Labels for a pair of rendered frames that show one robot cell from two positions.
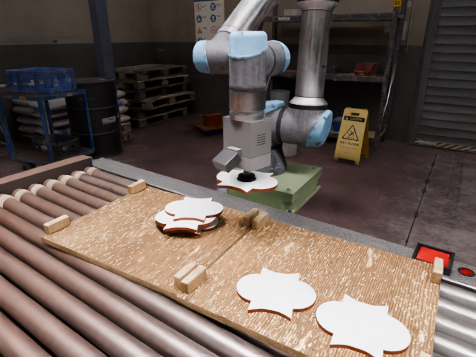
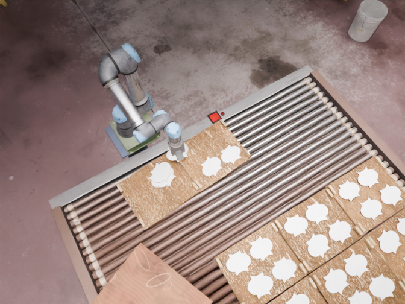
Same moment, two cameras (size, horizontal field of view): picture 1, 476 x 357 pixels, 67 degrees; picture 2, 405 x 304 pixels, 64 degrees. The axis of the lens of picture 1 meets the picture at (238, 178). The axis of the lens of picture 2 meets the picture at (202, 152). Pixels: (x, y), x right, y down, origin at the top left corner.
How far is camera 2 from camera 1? 1.68 m
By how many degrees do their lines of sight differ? 60
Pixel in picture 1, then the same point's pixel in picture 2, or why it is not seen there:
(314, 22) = (135, 77)
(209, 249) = (182, 175)
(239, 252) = (188, 167)
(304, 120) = (146, 107)
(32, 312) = (187, 230)
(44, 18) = not seen: outside the picture
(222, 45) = (150, 131)
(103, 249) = (166, 208)
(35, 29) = not seen: outside the picture
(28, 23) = not seen: outside the picture
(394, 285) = (221, 136)
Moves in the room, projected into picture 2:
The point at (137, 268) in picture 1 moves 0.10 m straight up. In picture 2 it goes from (182, 199) to (181, 194)
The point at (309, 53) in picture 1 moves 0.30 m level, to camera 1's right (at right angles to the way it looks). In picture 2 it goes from (137, 87) to (160, 50)
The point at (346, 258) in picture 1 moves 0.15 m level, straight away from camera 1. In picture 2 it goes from (205, 140) to (190, 126)
